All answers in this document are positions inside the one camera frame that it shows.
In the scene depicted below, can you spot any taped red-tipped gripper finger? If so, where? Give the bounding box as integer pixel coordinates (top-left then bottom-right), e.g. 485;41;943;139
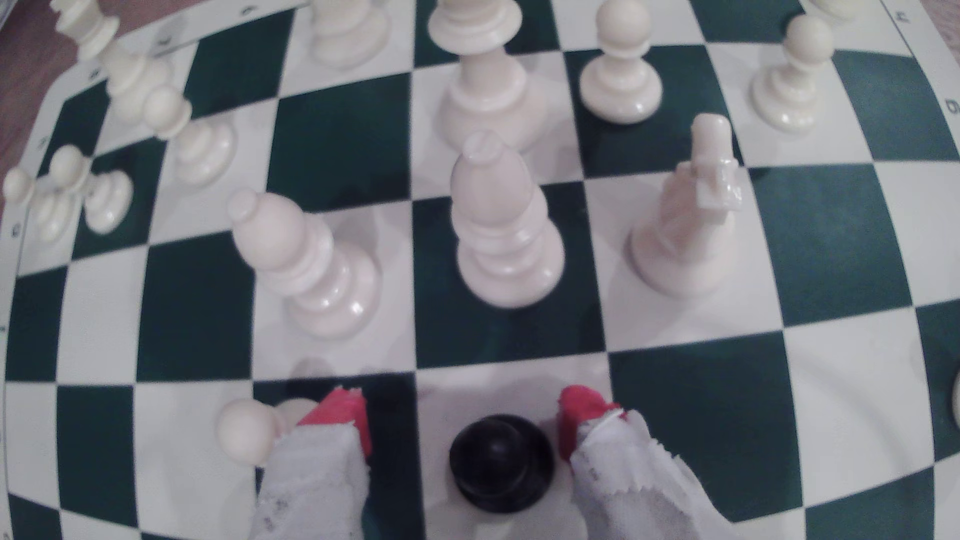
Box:
249;386;374;540
557;384;742;540

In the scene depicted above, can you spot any black pawn chess piece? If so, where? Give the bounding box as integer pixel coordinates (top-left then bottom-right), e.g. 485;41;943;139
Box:
448;414;556;515

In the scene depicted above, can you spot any white pawn chess piece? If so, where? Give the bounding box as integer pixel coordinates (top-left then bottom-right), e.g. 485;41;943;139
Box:
579;0;665;126
750;13;837;135
216;397;320;468
2;166;78;245
48;144;136;236
142;84;240;189

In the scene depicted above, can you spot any white bishop chess piece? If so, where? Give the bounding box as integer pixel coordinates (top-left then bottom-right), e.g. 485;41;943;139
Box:
227;189;382;341
450;129;567;310

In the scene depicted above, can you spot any white knight chess piece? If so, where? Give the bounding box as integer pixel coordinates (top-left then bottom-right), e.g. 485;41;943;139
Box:
628;112;746;300

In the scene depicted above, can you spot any green white chess board mat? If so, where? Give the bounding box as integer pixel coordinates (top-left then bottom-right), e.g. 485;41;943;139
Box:
0;0;960;540

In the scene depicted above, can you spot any white queen chess piece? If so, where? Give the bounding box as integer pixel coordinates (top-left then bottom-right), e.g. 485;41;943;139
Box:
427;0;551;156

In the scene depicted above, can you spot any white king chess piece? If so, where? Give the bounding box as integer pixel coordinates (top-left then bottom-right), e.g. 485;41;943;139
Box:
51;0;176;127

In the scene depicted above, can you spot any white rook chess piece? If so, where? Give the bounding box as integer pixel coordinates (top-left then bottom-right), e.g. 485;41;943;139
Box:
309;0;393;71

